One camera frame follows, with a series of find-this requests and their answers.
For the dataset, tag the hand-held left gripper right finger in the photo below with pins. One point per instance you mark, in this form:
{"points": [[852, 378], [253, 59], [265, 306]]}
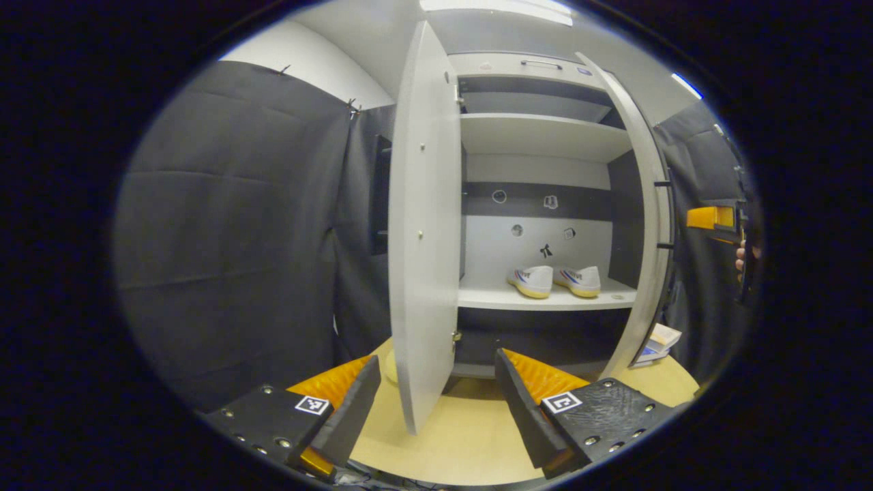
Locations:
{"points": [[525, 416]]}

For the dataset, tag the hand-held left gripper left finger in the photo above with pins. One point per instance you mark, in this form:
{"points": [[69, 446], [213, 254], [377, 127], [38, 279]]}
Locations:
{"points": [[351, 416]]}

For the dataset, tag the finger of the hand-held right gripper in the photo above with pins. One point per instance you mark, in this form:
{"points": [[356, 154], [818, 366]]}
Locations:
{"points": [[709, 217]]}

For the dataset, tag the white cabinet door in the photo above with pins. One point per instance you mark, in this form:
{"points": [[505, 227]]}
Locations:
{"points": [[423, 239], [648, 204]]}

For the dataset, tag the white striped shoe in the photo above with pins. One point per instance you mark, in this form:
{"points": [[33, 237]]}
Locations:
{"points": [[580, 279], [532, 279]]}

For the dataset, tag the white shoe cabinet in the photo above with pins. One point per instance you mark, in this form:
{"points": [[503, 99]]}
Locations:
{"points": [[539, 136]]}

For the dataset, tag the small beige box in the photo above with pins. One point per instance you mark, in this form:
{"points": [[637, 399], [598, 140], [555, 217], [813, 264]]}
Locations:
{"points": [[665, 335]]}

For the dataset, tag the black backdrop cloth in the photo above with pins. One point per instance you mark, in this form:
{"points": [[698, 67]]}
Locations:
{"points": [[225, 239]]}

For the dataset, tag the long ceiling light panel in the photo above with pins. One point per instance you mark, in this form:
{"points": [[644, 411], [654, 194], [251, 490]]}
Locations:
{"points": [[498, 8]]}

